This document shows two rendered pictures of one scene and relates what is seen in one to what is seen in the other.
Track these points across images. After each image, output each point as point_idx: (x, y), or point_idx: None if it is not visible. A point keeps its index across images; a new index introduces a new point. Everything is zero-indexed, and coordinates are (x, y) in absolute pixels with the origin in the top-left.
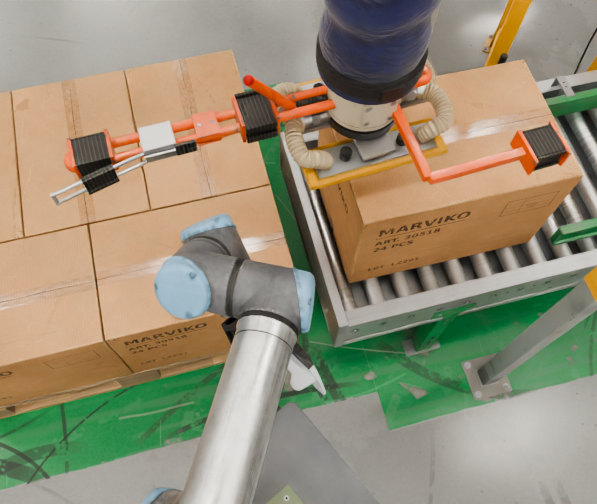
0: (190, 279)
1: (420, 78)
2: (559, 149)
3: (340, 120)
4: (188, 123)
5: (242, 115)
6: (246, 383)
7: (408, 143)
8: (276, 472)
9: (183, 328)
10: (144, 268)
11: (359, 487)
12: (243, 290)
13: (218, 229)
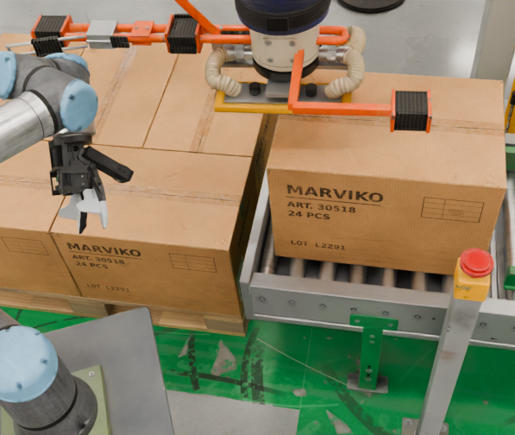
0: (4, 62)
1: (335, 36)
2: (421, 110)
3: (254, 56)
4: (130, 26)
5: (172, 28)
6: None
7: (291, 78)
8: (99, 356)
9: (119, 249)
10: (111, 189)
11: (160, 396)
12: (34, 79)
13: (65, 59)
